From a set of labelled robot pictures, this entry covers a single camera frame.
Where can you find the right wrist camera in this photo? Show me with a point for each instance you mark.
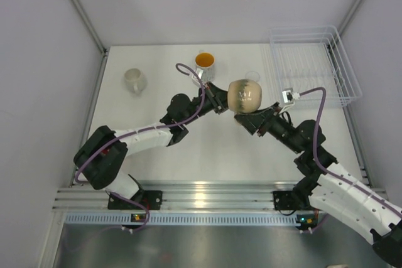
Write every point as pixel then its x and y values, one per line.
pixel 289 96

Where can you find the clear glass cup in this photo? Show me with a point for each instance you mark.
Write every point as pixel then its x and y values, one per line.
pixel 253 75

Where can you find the white speckled mug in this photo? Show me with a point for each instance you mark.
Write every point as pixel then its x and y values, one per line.
pixel 135 80

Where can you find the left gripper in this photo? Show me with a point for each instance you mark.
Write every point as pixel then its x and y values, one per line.
pixel 221 95

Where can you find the beige ceramic mug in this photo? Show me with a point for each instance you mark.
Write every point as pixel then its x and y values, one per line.
pixel 244 96

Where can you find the aluminium mounting rail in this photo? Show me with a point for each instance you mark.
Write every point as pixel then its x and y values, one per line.
pixel 184 196

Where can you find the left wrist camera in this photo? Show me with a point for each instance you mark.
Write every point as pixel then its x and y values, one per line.
pixel 197 78

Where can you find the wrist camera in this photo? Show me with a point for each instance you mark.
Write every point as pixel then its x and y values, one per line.
pixel 289 96
pixel 197 78

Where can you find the floral mug orange inside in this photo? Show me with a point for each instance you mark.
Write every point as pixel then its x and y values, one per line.
pixel 206 61

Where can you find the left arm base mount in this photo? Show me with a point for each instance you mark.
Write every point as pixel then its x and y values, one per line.
pixel 150 199

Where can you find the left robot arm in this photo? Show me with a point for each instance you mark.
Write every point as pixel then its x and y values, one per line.
pixel 101 157

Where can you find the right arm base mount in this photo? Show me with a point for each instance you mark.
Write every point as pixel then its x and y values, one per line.
pixel 290 201

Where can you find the perforated cable duct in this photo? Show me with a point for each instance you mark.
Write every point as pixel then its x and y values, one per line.
pixel 191 219

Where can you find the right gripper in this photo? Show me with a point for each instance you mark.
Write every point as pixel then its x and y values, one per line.
pixel 262 120

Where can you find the white wire dish rack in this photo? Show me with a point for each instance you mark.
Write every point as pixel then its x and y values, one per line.
pixel 306 57

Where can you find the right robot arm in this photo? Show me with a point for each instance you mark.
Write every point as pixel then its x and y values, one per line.
pixel 328 186

